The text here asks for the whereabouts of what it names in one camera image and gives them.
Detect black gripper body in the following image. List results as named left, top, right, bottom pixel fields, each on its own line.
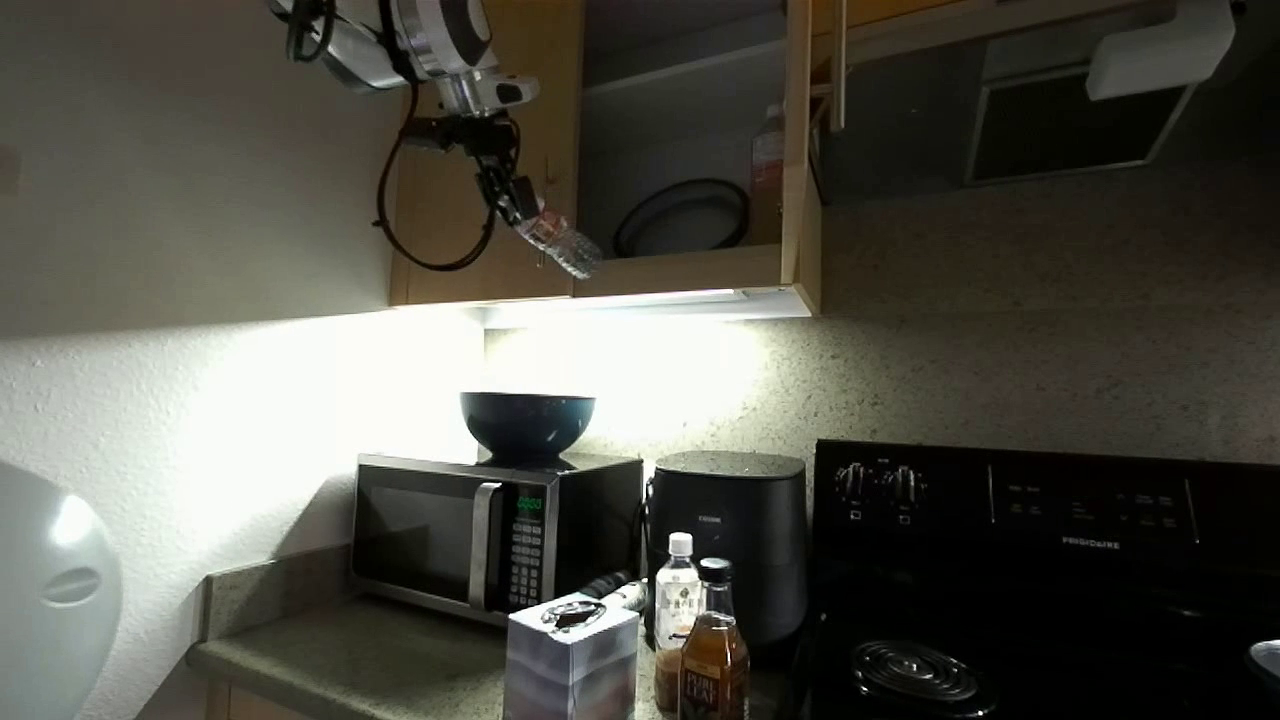
left=430, top=106, right=528, bottom=168

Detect clear plastic bottle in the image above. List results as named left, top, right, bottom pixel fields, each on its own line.
left=513, top=202, right=603, bottom=286

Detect under cabinet light strip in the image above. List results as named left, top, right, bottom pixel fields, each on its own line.
left=472, top=279, right=815, bottom=328

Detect wooden upper cabinet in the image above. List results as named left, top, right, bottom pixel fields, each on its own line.
left=383, top=0, right=832, bottom=325

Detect red bottle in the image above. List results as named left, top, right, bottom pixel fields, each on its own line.
left=744, top=103, right=792, bottom=249

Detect white capped water bottle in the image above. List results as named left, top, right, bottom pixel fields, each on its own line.
left=649, top=527, right=710, bottom=655

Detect brown sauce bottle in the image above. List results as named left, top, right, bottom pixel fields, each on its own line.
left=671, top=551, right=755, bottom=720

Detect small brown bottle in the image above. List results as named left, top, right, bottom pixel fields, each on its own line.
left=649, top=636, right=688, bottom=720

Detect black round plate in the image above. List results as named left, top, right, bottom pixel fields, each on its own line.
left=607, top=173, right=755, bottom=261

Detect dark round bowl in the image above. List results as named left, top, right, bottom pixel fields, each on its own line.
left=457, top=389, right=600, bottom=470

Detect black microwave oven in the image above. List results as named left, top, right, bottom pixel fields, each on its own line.
left=348, top=446, right=649, bottom=629

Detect black air fryer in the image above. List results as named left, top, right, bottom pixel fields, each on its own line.
left=643, top=446, right=811, bottom=651

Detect black remote control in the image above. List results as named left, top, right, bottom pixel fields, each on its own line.
left=576, top=568, right=641, bottom=605

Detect small metal item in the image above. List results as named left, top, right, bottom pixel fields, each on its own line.
left=539, top=591, right=607, bottom=631

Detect silver patterned box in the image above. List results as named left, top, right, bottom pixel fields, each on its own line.
left=501, top=584, right=643, bottom=720

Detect grey range hood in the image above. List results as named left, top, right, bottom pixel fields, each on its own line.
left=963, top=18, right=1199, bottom=188

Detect white rounded object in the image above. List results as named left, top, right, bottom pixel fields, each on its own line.
left=0, top=457, right=130, bottom=720

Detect chrome stove burner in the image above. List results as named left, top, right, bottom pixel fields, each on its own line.
left=849, top=636, right=999, bottom=720

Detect white hood cover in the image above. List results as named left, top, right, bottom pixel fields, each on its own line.
left=1082, top=0, right=1243, bottom=106

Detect black electric stove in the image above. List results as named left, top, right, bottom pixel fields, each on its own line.
left=798, top=436, right=1280, bottom=720

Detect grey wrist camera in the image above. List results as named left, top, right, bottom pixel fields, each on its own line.
left=454, top=70, right=543, bottom=121

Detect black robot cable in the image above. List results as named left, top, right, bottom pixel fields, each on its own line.
left=374, top=80, right=503, bottom=279

